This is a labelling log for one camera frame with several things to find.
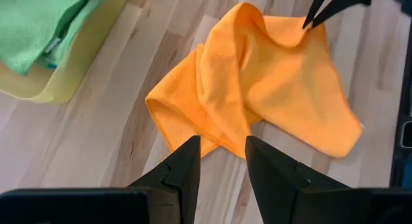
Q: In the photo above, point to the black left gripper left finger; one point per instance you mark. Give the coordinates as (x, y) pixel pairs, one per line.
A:
(180, 185)

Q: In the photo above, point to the bright green microfiber towel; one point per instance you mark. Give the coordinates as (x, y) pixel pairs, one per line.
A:
(29, 27)

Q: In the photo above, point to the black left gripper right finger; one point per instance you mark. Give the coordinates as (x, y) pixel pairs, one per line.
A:
(277, 192)

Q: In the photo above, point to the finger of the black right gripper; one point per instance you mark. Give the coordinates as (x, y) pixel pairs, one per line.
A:
(317, 3)
(347, 0)

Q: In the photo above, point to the blue microfiber towel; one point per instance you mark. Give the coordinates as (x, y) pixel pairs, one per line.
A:
(51, 65)

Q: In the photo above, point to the orange microfiber towel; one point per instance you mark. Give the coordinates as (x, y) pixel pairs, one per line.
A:
(273, 82)

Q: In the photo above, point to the translucent yellow plastic tray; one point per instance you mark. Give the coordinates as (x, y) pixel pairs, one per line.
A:
(64, 85)

